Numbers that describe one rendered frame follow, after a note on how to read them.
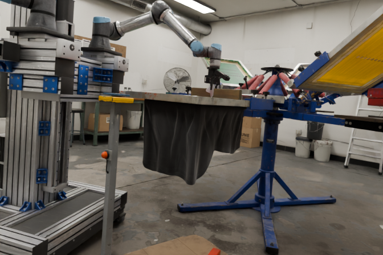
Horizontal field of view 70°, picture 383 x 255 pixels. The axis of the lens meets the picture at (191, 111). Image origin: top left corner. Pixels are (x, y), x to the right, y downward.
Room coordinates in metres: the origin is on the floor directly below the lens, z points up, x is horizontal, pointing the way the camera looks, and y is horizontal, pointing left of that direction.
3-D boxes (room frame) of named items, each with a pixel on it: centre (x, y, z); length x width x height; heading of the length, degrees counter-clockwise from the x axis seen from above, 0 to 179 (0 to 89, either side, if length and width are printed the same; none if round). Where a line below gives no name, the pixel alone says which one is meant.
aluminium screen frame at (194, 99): (1.77, -0.07, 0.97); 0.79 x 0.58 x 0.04; 139
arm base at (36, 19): (1.45, 0.82, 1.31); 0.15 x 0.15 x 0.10
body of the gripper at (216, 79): (1.88, -0.13, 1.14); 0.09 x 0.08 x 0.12; 49
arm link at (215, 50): (1.88, -0.13, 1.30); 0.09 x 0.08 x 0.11; 77
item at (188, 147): (1.55, 0.13, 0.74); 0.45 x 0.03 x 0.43; 49
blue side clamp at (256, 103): (1.76, -0.43, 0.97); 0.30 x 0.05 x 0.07; 139
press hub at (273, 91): (2.56, -0.76, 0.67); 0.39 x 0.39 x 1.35
